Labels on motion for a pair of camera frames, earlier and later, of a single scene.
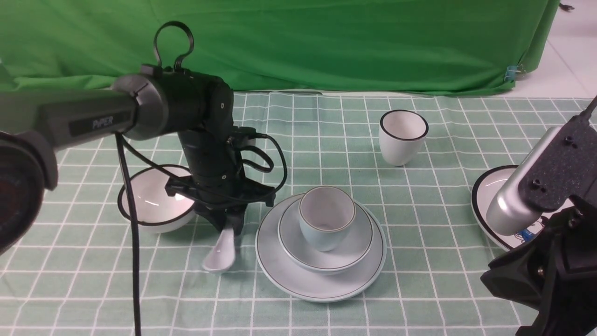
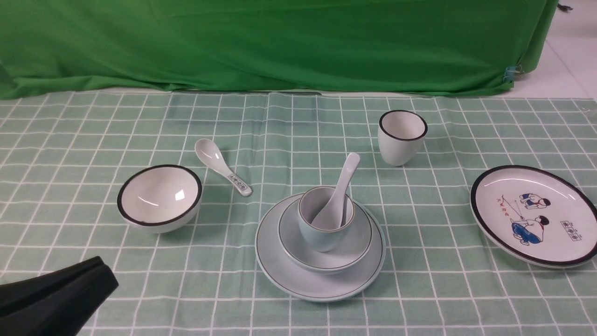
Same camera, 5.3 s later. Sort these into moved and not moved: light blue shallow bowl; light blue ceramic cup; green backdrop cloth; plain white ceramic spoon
Moved: plain white ceramic spoon
Not moved: green backdrop cloth; light blue ceramic cup; light blue shallow bowl
